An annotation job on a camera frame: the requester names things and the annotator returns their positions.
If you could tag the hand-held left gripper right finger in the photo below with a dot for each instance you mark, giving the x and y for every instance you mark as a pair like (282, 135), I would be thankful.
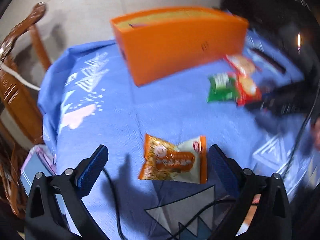
(222, 170)

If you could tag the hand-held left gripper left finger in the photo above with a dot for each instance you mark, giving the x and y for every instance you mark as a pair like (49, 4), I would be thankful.
(92, 170)

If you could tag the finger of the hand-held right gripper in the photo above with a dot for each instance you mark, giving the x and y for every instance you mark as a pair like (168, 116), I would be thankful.
(280, 101)

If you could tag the red pink cracker packet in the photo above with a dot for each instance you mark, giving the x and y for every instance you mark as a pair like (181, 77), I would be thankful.
(247, 87)

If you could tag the orange white snack packet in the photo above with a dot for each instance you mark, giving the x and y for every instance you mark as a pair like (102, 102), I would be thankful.
(172, 162)

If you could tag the orange box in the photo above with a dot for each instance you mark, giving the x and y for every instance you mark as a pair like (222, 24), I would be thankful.
(175, 47)

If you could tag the green snack packet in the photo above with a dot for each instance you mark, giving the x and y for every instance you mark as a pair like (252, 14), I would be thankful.
(221, 87)

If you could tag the small glowing light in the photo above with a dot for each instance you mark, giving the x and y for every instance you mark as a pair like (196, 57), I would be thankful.
(298, 43)

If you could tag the folded blue pink cloth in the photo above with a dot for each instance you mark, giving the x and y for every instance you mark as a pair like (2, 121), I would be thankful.
(30, 165)

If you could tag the blue printed tablecloth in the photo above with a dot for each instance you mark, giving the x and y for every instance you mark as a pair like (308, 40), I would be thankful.
(162, 115)

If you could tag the carved wooden chair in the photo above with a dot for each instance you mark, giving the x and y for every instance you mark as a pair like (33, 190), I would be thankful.
(15, 92)

